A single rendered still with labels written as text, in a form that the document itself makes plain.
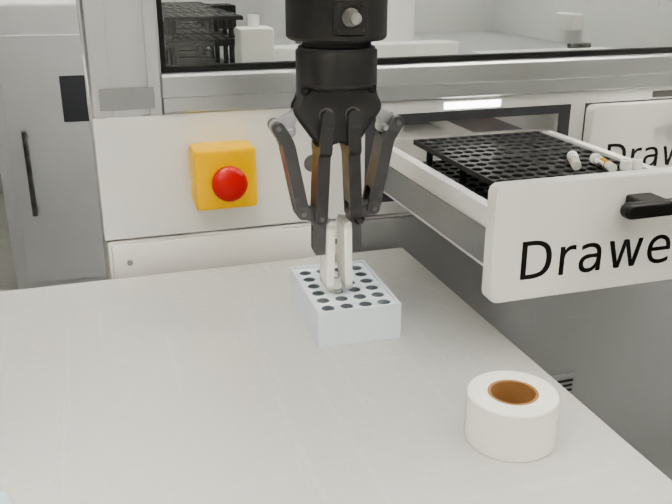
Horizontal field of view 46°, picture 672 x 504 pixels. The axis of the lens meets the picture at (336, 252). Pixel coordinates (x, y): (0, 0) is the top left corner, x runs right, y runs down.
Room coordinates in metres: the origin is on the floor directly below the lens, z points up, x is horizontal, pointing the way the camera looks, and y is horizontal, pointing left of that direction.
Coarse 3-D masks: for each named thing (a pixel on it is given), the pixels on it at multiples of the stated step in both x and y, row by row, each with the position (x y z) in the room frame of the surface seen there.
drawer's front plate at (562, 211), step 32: (512, 192) 0.67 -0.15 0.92; (544, 192) 0.67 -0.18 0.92; (576, 192) 0.68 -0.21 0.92; (608, 192) 0.69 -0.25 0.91; (640, 192) 0.71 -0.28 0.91; (512, 224) 0.67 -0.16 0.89; (544, 224) 0.68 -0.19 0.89; (576, 224) 0.69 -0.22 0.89; (608, 224) 0.70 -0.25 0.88; (640, 224) 0.71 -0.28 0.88; (512, 256) 0.67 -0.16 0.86; (544, 256) 0.68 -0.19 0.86; (576, 256) 0.69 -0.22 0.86; (608, 256) 0.70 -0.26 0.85; (640, 256) 0.71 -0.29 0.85; (512, 288) 0.67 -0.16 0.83; (544, 288) 0.68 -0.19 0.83; (576, 288) 0.69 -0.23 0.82
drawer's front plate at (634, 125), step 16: (592, 112) 1.06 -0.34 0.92; (608, 112) 1.07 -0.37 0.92; (624, 112) 1.08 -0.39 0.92; (640, 112) 1.08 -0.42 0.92; (656, 112) 1.09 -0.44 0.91; (592, 128) 1.06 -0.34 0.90; (608, 128) 1.07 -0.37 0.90; (624, 128) 1.08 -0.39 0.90; (640, 128) 1.08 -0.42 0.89; (656, 128) 1.09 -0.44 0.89; (592, 144) 1.06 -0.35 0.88; (624, 144) 1.08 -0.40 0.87; (640, 144) 1.09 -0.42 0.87; (656, 144) 1.09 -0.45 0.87
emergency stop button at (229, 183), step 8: (224, 168) 0.86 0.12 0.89; (232, 168) 0.86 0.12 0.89; (216, 176) 0.86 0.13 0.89; (224, 176) 0.86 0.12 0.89; (232, 176) 0.86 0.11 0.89; (240, 176) 0.86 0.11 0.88; (216, 184) 0.85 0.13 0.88; (224, 184) 0.85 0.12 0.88; (232, 184) 0.86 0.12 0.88; (240, 184) 0.86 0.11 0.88; (216, 192) 0.86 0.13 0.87; (224, 192) 0.85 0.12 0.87; (232, 192) 0.86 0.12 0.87; (240, 192) 0.86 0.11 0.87; (224, 200) 0.86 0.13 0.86; (232, 200) 0.86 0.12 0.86
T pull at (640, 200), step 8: (632, 200) 0.69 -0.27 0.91; (640, 200) 0.68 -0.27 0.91; (648, 200) 0.68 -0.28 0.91; (656, 200) 0.68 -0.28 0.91; (664, 200) 0.68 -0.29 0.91; (624, 208) 0.66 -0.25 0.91; (632, 208) 0.66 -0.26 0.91; (640, 208) 0.66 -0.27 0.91; (648, 208) 0.67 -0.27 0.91; (656, 208) 0.67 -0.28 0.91; (664, 208) 0.67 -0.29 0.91; (624, 216) 0.66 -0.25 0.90; (632, 216) 0.66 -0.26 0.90; (640, 216) 0.66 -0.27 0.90; (648, 216) 0.67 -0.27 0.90; (656, 216) 0.67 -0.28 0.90
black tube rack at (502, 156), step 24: (432, 144) 0.96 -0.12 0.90; (456, 144) 0.96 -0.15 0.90; (480, 144) 0.96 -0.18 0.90; (504, 144) 0.96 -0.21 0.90; (528, 144) 0.97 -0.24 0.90; (552, 144) 0.96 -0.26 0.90; (456, 168) 0.95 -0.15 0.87; (480, 168) 0.84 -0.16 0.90; (504, 168) 0.85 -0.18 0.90; (528, 168) 0.84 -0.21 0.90; (552, 168) 0.84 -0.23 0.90; (600, 168) 0.85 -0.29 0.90; (480, 192) 0.84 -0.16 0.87
